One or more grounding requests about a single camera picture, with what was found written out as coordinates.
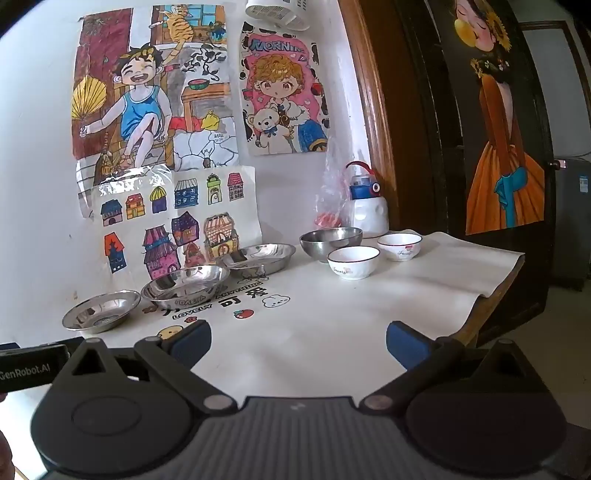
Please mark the grey appliance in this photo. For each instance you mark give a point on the grey appliance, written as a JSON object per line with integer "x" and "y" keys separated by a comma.
{"x": 572, "y": 221}

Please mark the white plastic basket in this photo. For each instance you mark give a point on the white plastic basket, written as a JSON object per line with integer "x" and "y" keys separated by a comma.
{"x": 277, "y": 14}

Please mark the clear plastic bag red contents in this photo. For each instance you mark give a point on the clear plastic bag red contents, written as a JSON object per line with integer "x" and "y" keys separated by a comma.
{"x": 332, "y": 194}

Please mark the white ceramic bowl red rim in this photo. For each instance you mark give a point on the white ceramic bowl red rim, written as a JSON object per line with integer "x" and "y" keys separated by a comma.
{"x": 399, "y": 244}
{"x": 353, "y": 263}

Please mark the wooden table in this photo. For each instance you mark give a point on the wooden table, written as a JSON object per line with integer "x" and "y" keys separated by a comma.
{"x": 489, "y": 318}

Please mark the girl with teddy drawing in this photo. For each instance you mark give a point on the girl with teddy drawing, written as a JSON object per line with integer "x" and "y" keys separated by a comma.
{"x": 281, "y": 92}

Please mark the white water bottle blue lid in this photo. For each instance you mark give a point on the white water bottle blue lid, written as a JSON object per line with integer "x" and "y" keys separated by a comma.
{"x": 369, "y": 212}

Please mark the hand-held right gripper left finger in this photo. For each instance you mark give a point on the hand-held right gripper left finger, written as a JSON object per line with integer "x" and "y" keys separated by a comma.
{"x": 191, "y": 344}

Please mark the dark door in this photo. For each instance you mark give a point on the dark door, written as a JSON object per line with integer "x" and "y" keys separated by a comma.
{"x": 429, "y": 138}

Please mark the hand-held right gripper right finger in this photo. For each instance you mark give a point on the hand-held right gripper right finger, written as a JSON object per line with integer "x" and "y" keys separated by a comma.
{"x": 406, "y": 344}

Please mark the colourful houses drawing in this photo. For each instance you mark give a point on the colourful houses drawing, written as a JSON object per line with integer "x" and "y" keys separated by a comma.
{"x": 184, "y": 217}

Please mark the white printed tablecloth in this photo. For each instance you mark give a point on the white printed tablecloth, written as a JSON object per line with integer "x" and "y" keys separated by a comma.
{"x": 323, "y": 314}

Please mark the orange dress woman poster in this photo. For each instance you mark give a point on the orange dress woman poster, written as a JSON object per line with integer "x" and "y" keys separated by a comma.
{"x": 503, "y": 161}

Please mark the brown wooden door frame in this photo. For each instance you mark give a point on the brown wooden door frame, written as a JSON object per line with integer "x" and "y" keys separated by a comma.
{"x": 369, "y": 115}

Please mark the boy with fan drawing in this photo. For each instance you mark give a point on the boy with fan drawing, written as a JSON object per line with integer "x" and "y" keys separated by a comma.
{"x": 138, "y": 101}

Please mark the steel bowl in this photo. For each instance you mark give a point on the steel bowl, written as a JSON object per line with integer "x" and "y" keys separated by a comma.
{"x": 323, "y": 242}

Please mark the small steel plate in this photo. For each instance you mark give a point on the small steel plate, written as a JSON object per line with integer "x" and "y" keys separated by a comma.
{"x": 99, "y": 314}

